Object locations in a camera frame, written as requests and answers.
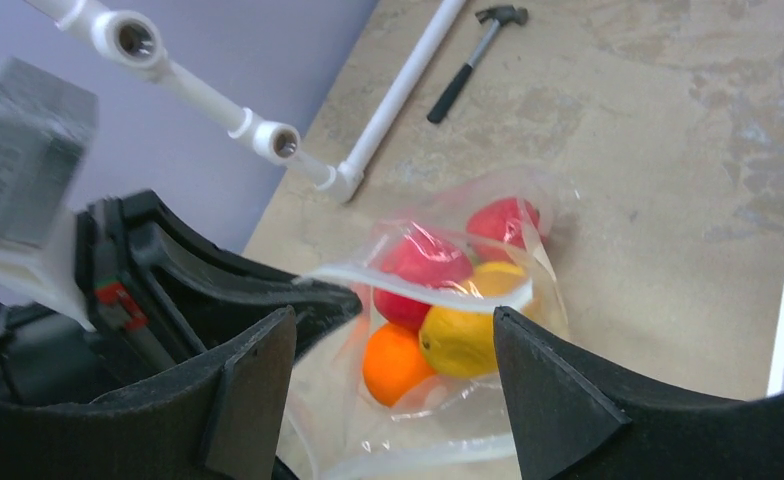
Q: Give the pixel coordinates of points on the orange fruit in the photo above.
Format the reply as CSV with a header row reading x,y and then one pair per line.
x,y
393,364

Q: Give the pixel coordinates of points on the small black hammer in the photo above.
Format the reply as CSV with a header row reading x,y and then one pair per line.
x,y
497,17

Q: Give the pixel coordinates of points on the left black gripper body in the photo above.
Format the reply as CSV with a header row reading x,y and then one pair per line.
x,y
47,358

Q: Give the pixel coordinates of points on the red dark apple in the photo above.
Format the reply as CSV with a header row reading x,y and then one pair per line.
x,y
503,221

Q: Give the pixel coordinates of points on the white pvc pipe frame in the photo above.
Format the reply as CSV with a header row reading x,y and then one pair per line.
x,y
133,41

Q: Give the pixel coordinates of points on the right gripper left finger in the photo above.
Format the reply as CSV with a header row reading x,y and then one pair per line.
x,y
215,416

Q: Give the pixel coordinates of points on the clear zip top bag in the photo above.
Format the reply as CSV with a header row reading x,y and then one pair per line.
x,y
444,421

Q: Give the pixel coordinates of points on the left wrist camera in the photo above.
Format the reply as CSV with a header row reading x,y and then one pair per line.
x,y
47,126

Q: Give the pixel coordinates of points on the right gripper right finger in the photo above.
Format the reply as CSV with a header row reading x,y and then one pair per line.
x,y
576,415

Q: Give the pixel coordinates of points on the yellow pear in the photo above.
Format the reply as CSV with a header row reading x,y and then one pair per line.
x,y
459,343

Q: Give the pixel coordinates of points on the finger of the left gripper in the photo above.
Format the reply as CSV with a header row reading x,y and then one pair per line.
x,y
212,295

